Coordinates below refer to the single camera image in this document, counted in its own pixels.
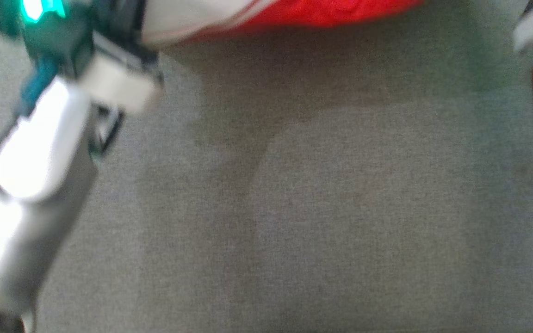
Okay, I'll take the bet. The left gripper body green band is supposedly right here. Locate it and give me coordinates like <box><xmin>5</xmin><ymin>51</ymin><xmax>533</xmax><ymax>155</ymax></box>
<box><xmin>0</xmin><ymin>0</ymin><xmax>158</xmax><ymax>81</ymax></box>

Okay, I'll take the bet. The red and white garment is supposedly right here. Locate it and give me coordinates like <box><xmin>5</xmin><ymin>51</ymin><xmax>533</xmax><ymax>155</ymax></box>
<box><xmin>141</xmin><ymin>0</ymin><xmax>533</xmax><ymax>166</ymax></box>

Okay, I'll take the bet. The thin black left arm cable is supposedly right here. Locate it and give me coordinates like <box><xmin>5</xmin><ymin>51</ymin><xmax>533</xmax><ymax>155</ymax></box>
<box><xmin>88</xmin><ymin>105</ymin><xmax>126</xmax><ymax>160</ymax></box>

